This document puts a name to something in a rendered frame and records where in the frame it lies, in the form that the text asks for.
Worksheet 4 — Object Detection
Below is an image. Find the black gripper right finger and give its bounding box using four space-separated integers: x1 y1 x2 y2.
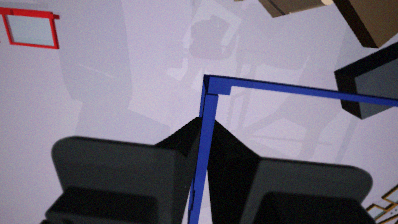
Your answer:
207 120 373 224

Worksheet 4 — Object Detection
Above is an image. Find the blocky display head with brown hair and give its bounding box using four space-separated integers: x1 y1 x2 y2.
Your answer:
259 0 398 48

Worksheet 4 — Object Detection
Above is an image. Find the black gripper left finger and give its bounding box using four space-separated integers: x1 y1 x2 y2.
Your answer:
51 117 202 224

